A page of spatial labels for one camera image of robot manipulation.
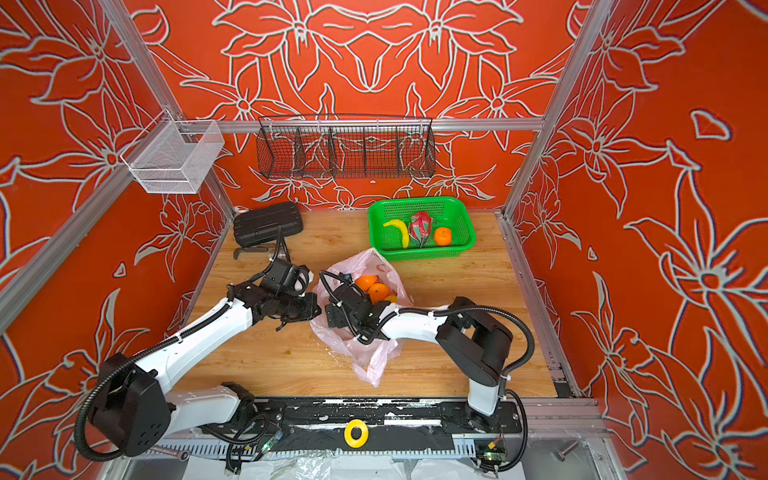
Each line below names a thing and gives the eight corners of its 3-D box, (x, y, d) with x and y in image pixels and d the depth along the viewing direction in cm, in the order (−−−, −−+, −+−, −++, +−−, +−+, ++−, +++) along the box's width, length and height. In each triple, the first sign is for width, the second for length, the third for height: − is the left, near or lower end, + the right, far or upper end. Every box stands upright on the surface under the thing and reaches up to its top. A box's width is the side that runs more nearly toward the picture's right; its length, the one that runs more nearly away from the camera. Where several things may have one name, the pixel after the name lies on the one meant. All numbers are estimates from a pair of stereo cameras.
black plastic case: (239, 250, 109) (233, 239, 105) (239, 218, 120) (233, 208, 115) (305, 234, 114) (302, 224, 109) (299, 205, 125) (296, 195, 120)
